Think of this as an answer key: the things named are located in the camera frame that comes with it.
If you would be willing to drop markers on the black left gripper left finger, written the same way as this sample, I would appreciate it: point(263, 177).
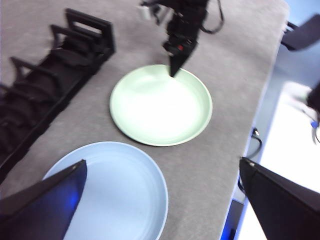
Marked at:
point(37, 212)

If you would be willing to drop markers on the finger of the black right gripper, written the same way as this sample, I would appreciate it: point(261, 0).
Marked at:
point(178, 62)

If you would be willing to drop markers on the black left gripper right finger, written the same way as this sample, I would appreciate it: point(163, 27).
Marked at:
point(287, 210)

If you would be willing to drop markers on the green round plate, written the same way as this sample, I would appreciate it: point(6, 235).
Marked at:
point(160, 107)

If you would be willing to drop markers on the blue round plate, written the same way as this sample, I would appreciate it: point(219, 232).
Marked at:
point(120, 190)

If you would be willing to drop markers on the black plastic plate rack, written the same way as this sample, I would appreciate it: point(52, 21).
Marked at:
point(50, 75)

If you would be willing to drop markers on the black angled bar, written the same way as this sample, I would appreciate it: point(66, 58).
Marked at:
point(305, 35)

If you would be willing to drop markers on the pale grey camera box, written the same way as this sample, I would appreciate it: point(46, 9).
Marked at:
point(144, 13)

